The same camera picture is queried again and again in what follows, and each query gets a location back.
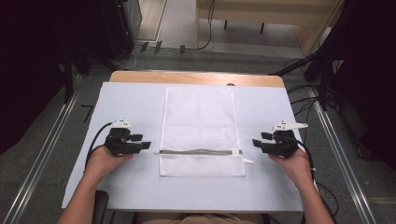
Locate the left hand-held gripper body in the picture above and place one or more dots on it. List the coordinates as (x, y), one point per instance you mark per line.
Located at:
(120, 144)

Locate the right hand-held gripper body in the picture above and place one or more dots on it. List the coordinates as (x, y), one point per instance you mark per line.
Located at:
(283, 146)

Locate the white mesh laundry bag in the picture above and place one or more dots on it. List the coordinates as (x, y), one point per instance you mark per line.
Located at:
(199, 124)

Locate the person's right hand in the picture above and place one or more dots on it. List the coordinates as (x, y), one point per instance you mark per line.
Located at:
(297, 168)

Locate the person's left hand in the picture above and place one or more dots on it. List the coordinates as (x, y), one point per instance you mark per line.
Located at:
(99, 163)

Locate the white table cover sheet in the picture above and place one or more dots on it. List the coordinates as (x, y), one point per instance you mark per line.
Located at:
(130, 102)

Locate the small dark knob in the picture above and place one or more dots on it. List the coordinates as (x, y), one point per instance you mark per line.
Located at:
(230, 84)

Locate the black chair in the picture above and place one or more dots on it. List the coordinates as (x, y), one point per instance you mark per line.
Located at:
(101, 207)

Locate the black metal stand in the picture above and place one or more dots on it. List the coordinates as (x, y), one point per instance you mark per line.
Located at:
(320, 74)
(67, 77)

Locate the person's beige pants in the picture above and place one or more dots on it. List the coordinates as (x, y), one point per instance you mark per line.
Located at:
(199, 218)

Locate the black curtain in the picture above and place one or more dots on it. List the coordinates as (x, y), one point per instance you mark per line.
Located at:
(370, 68)
(28, 62)

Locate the light wooden bench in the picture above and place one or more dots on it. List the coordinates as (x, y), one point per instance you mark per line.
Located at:
(267, 12)

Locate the metal floor rail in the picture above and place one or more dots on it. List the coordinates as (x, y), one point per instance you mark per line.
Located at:
(40, 161)
(339, 155)

